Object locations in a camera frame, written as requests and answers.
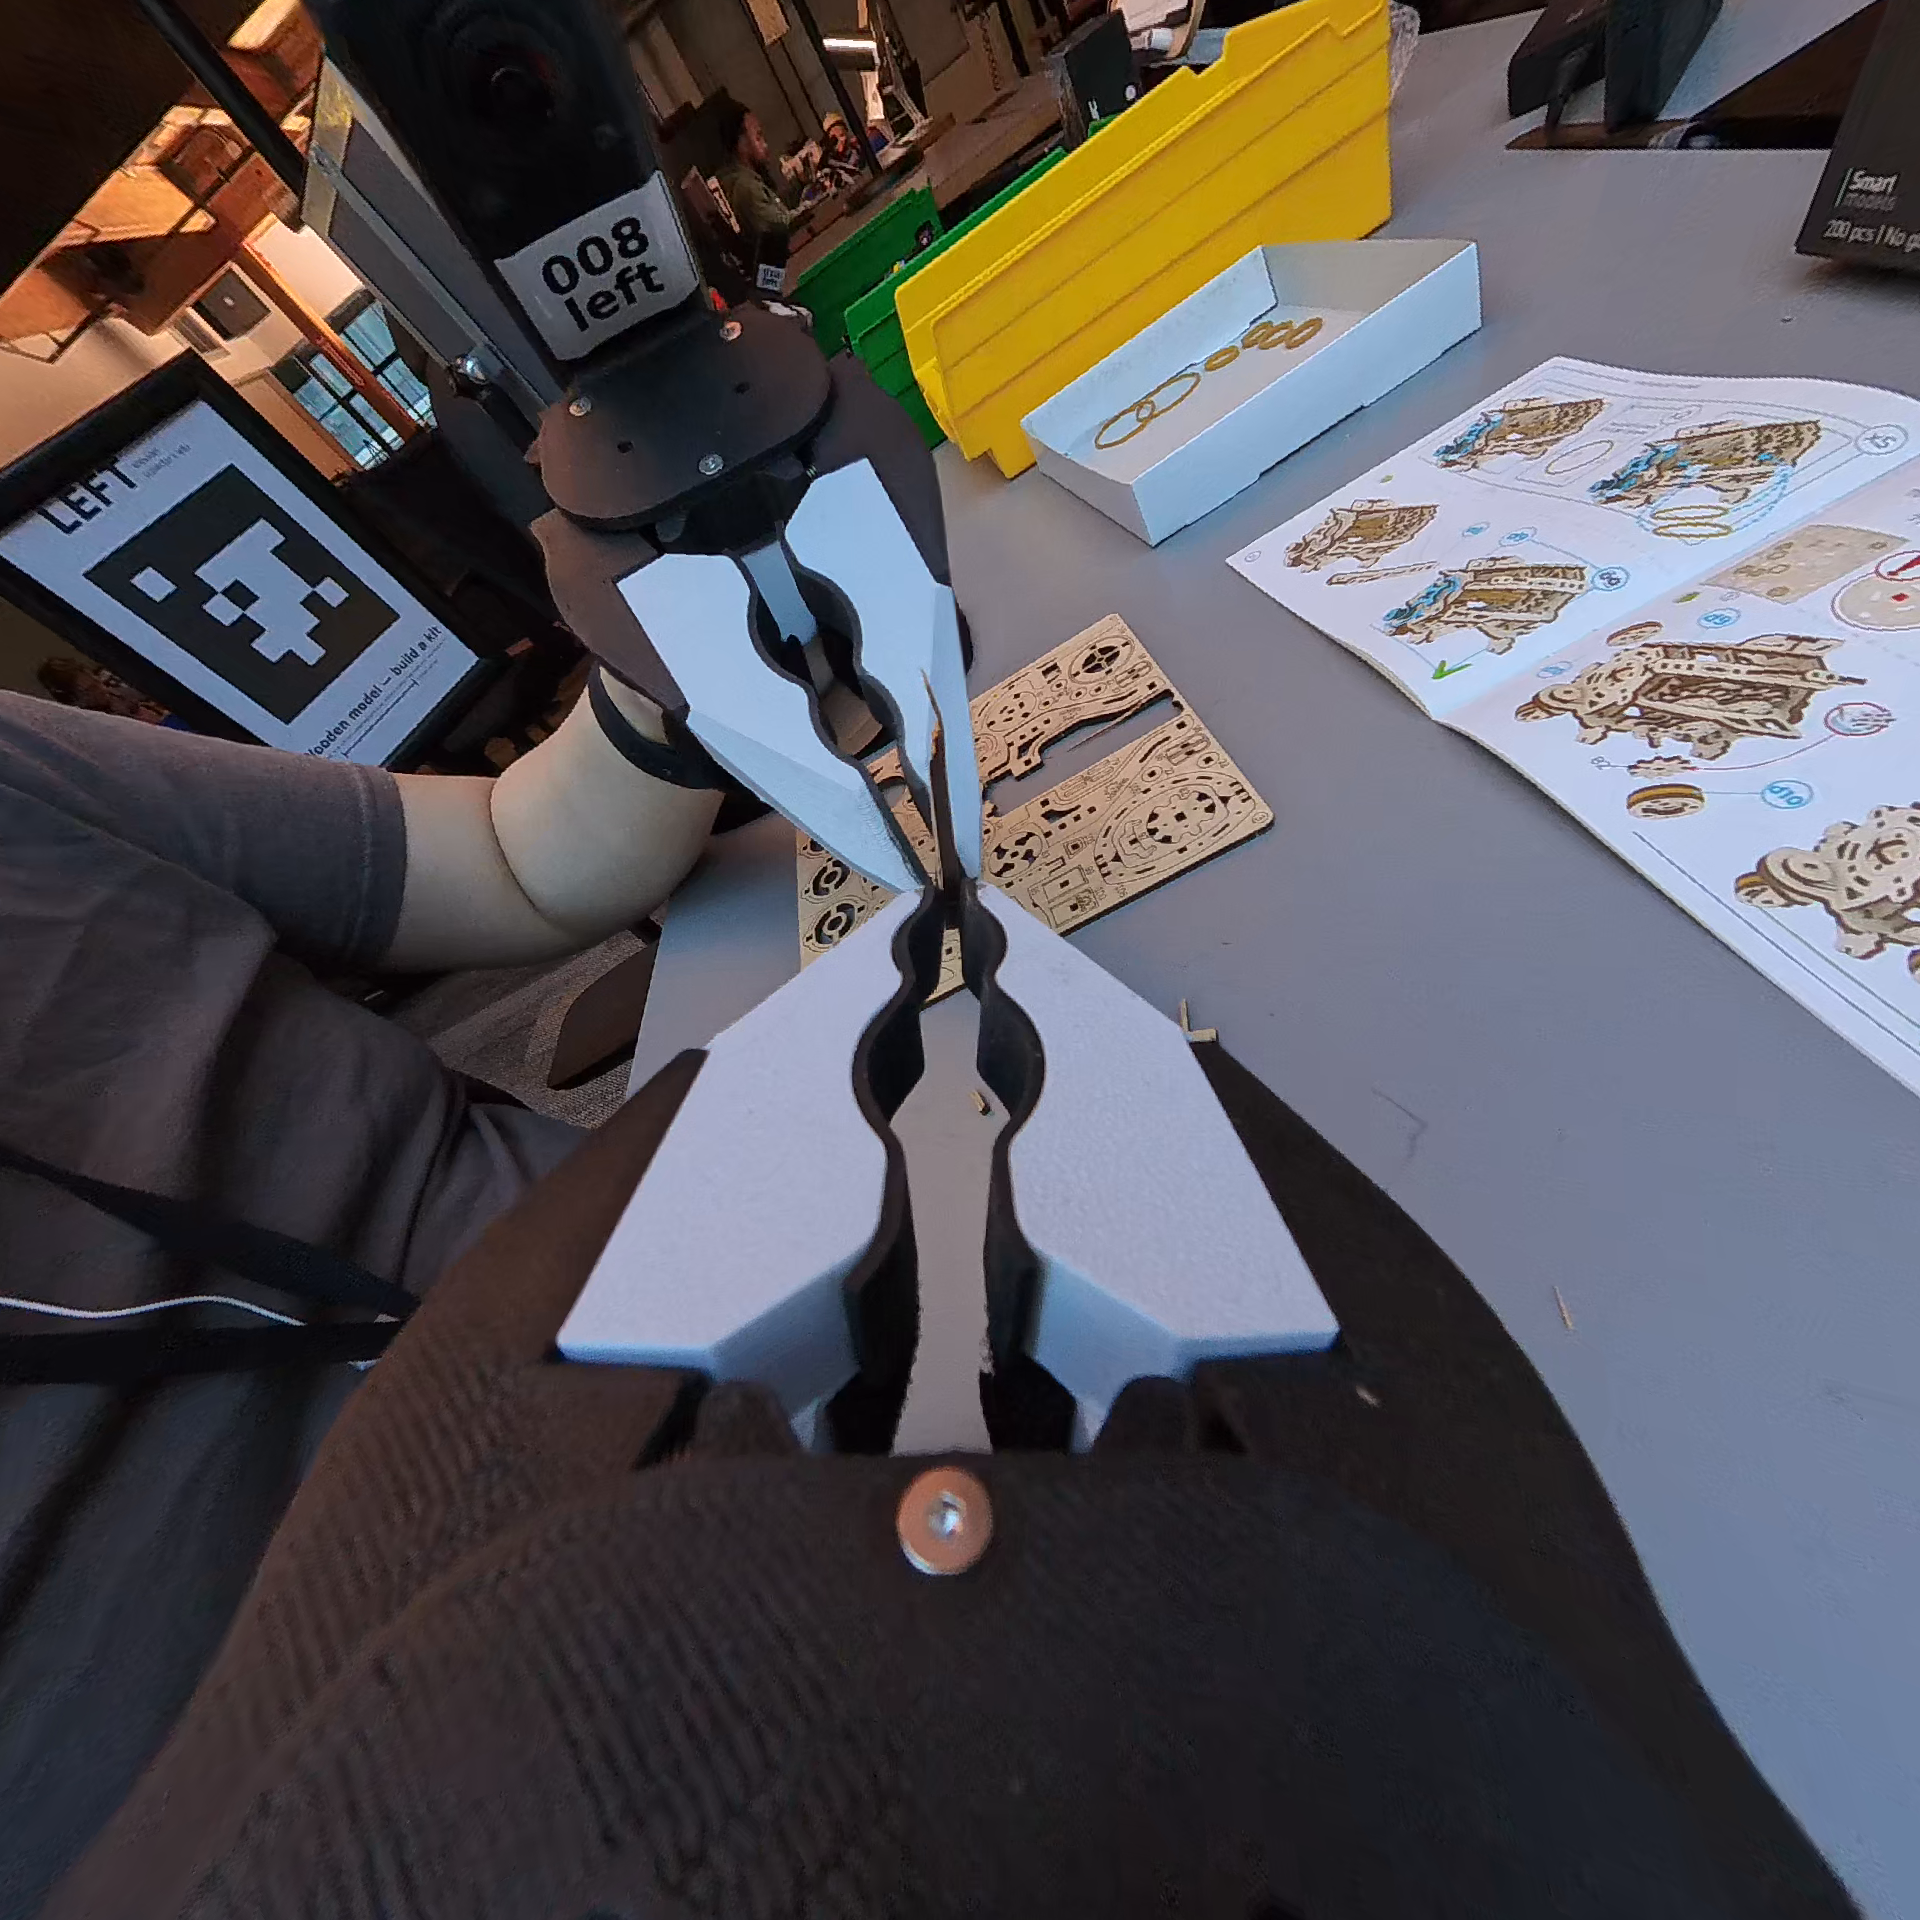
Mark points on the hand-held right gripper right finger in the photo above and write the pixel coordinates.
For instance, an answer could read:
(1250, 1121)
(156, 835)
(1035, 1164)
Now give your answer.
(1158, 1197)

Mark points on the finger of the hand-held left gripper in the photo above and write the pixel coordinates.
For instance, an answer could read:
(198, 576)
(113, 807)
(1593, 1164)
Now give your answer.
(903, 568)
(718, 660)

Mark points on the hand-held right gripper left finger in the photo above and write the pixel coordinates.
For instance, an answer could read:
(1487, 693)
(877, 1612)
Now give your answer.
(718, 1197)

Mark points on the person's left forearm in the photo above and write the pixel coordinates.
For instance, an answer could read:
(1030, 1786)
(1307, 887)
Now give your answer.
(603, 857)

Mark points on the black model kit box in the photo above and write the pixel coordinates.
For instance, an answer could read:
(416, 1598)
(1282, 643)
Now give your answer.
(1874, 134)

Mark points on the black wristband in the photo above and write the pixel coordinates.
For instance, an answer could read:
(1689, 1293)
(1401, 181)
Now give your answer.
(645, 739)

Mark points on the green plastic storage bin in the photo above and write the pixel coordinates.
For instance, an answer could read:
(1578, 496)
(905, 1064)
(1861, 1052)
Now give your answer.
(886, 286)

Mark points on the group of wooden rings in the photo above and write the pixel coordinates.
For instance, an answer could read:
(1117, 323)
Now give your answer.
(1148, 411)

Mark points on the plywood sheet with gear cutouts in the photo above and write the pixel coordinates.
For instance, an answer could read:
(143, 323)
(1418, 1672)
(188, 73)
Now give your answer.
(1139, 784)

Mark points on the yellow plastic storage bin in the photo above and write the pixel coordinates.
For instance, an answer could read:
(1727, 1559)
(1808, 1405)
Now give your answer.
(1170, 207)

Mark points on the white cardboard tray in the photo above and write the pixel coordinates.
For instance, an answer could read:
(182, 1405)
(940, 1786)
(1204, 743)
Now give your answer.
(1315, 347)

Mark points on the framed left marker sign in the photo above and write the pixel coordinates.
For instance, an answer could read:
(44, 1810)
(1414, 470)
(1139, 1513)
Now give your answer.
(240, 603)

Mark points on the person's dark grey shirt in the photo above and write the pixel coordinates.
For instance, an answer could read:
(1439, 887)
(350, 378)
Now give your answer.
(180, 976)

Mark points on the open instruction booklet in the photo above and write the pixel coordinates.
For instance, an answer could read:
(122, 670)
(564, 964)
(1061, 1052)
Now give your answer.
(1650, 603)

